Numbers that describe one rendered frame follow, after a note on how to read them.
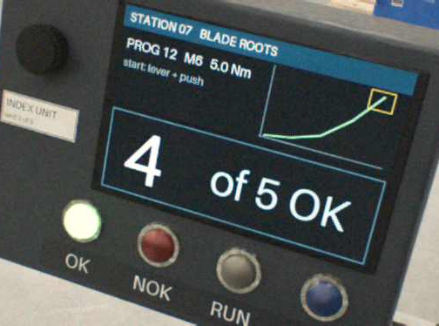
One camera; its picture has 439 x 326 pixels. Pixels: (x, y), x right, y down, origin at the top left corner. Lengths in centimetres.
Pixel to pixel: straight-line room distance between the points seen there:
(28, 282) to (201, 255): 175
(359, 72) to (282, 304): 14
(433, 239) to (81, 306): 111
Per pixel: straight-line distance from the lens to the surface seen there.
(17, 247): 52
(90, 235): 49
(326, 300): 44
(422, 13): 379
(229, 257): 45
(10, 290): 218
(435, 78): 42
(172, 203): 46
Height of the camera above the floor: 140
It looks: 32 degrees down
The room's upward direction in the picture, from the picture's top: 7 degrees clockwise
